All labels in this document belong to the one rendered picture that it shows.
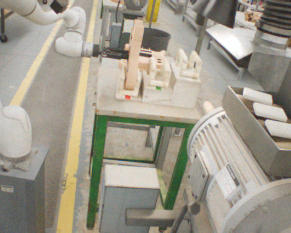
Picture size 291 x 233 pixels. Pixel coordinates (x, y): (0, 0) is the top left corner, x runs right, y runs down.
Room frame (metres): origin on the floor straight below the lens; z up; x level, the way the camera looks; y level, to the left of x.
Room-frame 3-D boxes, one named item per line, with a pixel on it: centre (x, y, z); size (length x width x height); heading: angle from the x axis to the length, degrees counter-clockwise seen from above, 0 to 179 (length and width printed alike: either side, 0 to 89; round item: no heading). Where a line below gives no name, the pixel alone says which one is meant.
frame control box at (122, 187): (0.67, -0.04, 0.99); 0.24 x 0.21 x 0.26; 12
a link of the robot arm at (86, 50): (1.71, 0.38, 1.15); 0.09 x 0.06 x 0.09; 8
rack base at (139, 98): (1.74, 0.12, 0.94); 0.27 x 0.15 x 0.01; 9
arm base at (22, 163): (1.19, 0.59, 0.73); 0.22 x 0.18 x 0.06; 4
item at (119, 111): (1.80, 0.02, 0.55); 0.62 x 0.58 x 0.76; 12
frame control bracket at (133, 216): (0.68, -0.10, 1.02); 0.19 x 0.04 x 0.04; 102
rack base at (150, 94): (1.76, -0.04, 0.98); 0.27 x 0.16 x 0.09; 9
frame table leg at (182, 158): (1.58, -0.28, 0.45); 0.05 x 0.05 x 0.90; 12
